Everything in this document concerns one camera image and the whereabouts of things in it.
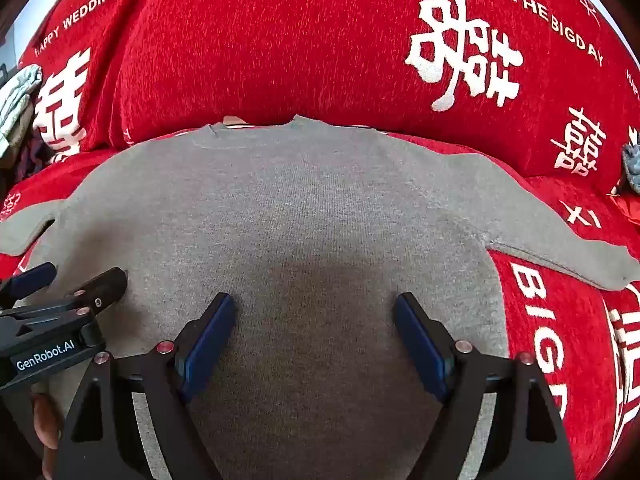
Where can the red embroidered cloth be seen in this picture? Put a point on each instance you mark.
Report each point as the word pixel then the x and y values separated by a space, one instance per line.
pixel 627 207

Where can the person's left hand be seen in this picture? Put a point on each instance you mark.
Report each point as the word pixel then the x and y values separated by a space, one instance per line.
pixel 47 425

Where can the red printed sofa cover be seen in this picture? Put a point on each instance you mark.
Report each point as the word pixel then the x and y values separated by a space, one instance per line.
pixel 300 35

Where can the pale striped cloth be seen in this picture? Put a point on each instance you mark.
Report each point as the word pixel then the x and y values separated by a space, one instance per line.
pixel 17 100

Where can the dark patterned cloth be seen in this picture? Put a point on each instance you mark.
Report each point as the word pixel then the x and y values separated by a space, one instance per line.
pixel 35 157

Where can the grey-blue cloth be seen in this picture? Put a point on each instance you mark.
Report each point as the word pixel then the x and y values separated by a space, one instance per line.
pixel 632 157

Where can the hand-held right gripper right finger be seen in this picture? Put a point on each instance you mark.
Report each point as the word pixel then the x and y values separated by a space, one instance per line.
pixel 420 345

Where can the grey knit sweater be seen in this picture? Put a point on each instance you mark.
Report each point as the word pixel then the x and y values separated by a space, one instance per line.
pixel 300 210

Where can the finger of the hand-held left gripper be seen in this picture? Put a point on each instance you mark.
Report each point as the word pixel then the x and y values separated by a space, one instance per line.
pixel 102 285
pixel 32 277

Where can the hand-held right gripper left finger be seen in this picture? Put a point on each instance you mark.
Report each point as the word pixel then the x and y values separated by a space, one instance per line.
pixel 210 345

